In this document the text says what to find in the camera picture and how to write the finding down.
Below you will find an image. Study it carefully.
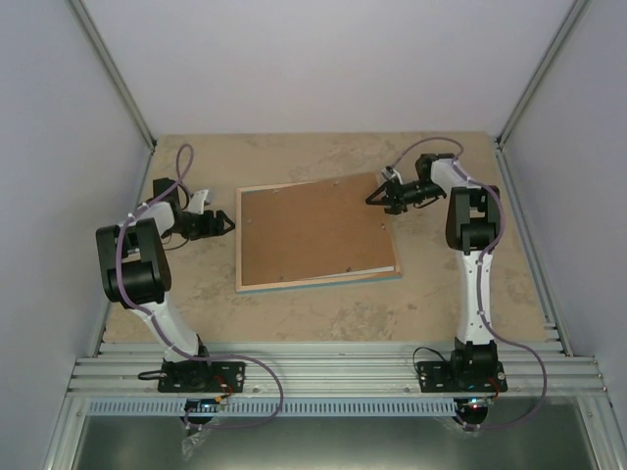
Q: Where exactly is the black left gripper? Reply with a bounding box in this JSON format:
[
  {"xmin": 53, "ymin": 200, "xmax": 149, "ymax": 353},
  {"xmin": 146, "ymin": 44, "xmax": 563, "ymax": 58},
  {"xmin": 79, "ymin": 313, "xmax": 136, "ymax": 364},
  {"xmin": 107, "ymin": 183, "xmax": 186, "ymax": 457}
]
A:
[{"xmin": 167, "ymin": 211, "xmax": 235, "ymax": 241}]

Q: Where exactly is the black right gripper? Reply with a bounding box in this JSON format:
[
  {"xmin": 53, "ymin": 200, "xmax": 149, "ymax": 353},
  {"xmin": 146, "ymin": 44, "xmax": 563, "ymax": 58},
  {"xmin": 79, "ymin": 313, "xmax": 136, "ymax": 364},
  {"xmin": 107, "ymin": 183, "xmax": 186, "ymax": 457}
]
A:
[{"xmin": 366, "ymin": 179, "xmax": 445, "ymax": 215}]

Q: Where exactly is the brown frame backing board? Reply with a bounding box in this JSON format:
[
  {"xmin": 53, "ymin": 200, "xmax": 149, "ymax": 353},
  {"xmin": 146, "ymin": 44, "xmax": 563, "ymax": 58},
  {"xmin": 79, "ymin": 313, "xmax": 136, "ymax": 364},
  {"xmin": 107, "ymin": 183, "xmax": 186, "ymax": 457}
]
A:
[{"xmin": 239, "ymin": 170, "xmax": 399, "ymax": 286}]

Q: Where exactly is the blue wooden picture frame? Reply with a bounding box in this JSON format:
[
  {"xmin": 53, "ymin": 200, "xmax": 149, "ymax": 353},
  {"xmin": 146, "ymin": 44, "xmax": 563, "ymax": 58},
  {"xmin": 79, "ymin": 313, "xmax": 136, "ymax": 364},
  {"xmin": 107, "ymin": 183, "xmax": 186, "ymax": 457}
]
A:
[{"xmin": 235, "ymin": 179, "xmax": 404, "ymax": 295}]

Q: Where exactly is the sunflower photo print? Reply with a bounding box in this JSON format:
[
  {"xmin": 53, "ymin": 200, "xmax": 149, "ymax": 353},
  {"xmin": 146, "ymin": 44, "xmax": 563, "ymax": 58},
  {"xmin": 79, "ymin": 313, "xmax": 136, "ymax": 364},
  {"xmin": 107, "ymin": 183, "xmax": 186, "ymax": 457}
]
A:
[{"xmin": 305, "ymin": 265, "xmax": 397, "ymax": 280}]

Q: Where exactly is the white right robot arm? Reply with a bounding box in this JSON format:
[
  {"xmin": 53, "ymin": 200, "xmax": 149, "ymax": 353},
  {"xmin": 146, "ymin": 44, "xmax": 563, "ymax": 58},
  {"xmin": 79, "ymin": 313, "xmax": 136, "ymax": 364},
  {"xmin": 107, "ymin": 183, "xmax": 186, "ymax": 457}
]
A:
[{"xmin": 365, "ymin": 154, "xmax": 507, "ymax": 392}]

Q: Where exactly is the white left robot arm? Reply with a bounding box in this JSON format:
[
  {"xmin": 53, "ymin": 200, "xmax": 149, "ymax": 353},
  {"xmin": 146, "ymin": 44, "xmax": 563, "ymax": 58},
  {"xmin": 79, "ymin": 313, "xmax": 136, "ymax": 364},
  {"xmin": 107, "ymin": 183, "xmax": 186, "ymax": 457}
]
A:
[{"xmin": 95, "ymin": 178, "xmax": 235, "ymax": 394}]

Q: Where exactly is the left controller board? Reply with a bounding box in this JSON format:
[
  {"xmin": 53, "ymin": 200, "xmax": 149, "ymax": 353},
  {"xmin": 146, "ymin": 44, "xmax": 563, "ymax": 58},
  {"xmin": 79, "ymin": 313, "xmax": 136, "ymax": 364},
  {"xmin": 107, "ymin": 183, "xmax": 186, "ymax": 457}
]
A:
[{"xmin": 183, "ymin": 396, "xmax": 228, "ymax": 414}]

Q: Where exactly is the controller board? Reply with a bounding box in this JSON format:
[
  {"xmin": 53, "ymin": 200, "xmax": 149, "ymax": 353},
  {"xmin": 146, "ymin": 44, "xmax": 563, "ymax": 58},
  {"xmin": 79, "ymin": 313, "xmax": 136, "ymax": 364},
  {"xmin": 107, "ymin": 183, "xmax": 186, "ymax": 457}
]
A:
[
  {"xmin": 183, "ymin": 396, "xmax": 228, "ymax": 414},
  {"xmin": 461, "ymin": 396, "xmax": 495, "ymax": 409}
]

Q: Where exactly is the right controller board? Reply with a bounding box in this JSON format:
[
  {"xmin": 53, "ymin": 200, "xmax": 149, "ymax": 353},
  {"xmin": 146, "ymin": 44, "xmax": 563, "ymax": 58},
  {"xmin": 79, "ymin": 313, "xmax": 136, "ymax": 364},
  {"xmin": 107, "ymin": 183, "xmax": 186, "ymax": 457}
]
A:
[{"xmin": 461, "ymin": 396, "xmax": 495, "ymax": 409}]

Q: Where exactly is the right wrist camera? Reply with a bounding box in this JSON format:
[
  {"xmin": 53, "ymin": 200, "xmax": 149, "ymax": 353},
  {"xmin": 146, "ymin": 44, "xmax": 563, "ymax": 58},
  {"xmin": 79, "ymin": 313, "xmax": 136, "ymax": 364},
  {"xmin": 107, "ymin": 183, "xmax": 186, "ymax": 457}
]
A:
[{"xmin": 381, "ymin": 165, "xmax": 403, "ymax": 184}]

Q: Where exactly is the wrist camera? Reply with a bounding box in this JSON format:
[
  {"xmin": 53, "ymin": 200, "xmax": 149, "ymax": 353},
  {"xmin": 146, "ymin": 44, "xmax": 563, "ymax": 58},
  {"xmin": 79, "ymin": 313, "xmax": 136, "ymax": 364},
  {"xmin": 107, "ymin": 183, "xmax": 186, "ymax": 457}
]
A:
[
  {"xmin": 187, "ymin": 189, "xmax": 213, "ymax": 215},
  {"xmin": 381, "ymin": 165, "xmax": 403, "ymax": 184}
]

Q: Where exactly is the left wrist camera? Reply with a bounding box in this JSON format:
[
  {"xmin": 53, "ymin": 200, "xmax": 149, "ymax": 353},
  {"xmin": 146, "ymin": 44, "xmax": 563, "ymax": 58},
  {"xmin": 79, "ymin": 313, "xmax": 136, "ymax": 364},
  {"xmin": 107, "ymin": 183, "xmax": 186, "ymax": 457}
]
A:
[{"xmin": 187, "ymin": 189, "xmax": 213, "ymax": 215}]

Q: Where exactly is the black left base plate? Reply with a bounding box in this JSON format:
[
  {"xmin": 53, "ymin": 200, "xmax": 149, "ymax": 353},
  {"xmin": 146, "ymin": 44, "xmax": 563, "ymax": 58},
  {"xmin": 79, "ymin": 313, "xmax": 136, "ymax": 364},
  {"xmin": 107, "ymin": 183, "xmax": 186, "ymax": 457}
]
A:
[{"xmin": 137, "ymin": 360, "xmax": 246, "ymax": 395}]

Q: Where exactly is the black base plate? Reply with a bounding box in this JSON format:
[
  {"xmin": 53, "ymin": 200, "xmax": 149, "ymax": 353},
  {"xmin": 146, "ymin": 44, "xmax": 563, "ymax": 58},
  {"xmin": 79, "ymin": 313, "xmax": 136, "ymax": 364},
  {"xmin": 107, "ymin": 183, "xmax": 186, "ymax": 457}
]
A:
[
  {"xmin": 137, "ymin": 360, "xmax": 246, "ymax": 395},
  {"xmin": 412, "ymin": 342, "xmax": 508, "ymax": 394}
]

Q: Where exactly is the aluminium rail platform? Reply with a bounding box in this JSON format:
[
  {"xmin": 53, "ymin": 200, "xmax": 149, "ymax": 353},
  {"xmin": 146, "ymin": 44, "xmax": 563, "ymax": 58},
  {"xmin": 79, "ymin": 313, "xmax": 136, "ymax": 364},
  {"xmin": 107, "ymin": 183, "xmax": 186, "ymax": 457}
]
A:
[{"xmin": 68, "ymin": 341, "xmax": 606, "ymax": 398}]

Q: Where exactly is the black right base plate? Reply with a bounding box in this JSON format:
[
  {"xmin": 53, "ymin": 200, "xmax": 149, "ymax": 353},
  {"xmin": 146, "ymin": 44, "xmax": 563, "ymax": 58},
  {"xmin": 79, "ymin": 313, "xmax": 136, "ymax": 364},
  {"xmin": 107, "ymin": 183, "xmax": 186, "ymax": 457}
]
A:
[{"xmin": 412, "ymin": 342, "xmax": 508, "ymax": 394}]

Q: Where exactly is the slotted grey cable duct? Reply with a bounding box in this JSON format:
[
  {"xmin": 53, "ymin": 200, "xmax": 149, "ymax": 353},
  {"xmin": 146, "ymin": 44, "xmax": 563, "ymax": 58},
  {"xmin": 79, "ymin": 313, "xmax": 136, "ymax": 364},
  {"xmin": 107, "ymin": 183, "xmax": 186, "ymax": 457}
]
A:
[{"xmin": 87, "ymin": 398, "xmax": 457, "ymax": 417}]

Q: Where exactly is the aluminium corner post left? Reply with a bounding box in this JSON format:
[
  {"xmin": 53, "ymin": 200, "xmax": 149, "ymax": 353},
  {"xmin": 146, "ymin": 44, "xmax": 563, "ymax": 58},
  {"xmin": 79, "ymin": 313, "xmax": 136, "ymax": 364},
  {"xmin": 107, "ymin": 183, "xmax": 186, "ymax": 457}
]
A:
[{"xmin": 67, "ymin": 0, "xmax": 157, "ymax": 153}]

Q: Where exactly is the aluminium corner post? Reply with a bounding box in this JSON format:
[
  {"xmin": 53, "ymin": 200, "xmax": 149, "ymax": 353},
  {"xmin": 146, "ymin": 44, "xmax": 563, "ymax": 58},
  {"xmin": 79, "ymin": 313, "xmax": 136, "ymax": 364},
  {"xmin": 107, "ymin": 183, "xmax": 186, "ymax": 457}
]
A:
[
  {"xmin": 67, "ymin": 0, "xmax": 157, "ymax": 153},
  {"xmin": 494, "ymin": 0, "xmax": 592, "ymax": 150}
]

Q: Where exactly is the aluminium corner post right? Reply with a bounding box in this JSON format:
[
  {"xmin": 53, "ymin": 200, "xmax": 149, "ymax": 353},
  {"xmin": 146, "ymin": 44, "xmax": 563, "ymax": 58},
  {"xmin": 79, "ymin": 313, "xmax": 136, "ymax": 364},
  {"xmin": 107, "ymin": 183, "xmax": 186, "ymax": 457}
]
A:
[{"xmin": 494, "ymin": 0, "xmax": 592, "ymax": 150}]

